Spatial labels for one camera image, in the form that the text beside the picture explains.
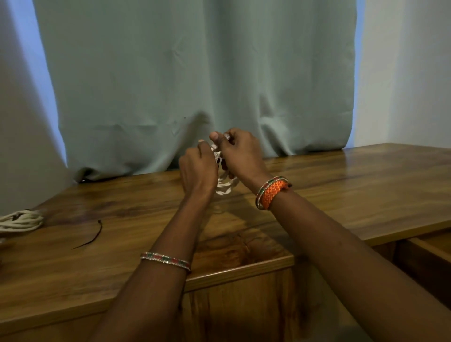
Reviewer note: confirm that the person's right hand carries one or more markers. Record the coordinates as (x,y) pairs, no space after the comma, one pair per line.
(243,155)

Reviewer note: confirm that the person's left hand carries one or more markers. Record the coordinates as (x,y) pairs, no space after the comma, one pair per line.
(199,172)

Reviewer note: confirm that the short black twist tie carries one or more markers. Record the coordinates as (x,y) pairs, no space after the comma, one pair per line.
(98,232)

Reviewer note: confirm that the person's left forearm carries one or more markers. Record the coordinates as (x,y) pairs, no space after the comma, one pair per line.
(151,292)

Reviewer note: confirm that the person's right forearm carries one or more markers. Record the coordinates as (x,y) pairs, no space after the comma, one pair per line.
(359,275)

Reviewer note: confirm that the wooden drawer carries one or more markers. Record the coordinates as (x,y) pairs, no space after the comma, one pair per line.
(423,260)

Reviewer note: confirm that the wooden desk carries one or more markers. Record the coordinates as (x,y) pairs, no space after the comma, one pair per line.
(246,225)

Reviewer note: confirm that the silver beaded bangle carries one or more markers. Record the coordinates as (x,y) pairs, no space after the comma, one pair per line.
(165,260)

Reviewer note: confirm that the teal fabric curtain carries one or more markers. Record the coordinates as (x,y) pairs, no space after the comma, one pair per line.
(211,53)

